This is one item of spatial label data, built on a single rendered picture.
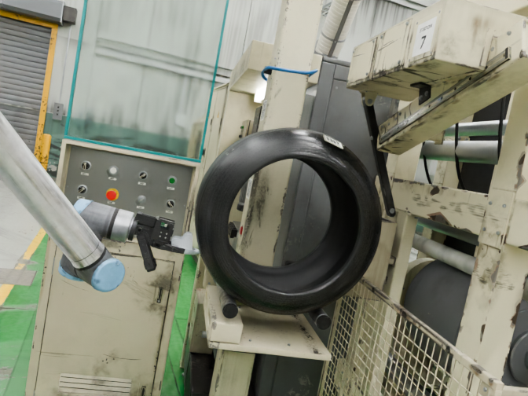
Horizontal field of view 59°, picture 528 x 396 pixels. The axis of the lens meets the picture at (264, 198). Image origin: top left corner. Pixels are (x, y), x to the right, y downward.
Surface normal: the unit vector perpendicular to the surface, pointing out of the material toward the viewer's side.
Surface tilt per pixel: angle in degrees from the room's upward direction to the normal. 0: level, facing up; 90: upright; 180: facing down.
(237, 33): 90
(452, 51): 90
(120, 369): 90
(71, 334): 90
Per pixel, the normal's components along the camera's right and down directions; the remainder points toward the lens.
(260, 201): 0.17, 0.12
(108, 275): 0.74, 0.25
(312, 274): -0.29, -0.64
